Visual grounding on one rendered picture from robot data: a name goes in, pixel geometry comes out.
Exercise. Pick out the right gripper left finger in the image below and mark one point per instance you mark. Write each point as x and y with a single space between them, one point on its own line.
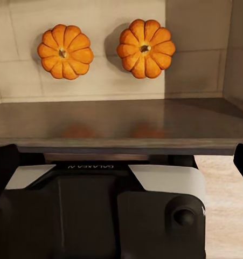
9 161

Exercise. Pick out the pumpkin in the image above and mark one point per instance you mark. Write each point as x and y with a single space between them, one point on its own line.
145 49
65 52

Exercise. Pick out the cabinet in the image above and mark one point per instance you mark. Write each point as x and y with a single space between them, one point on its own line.
195 107

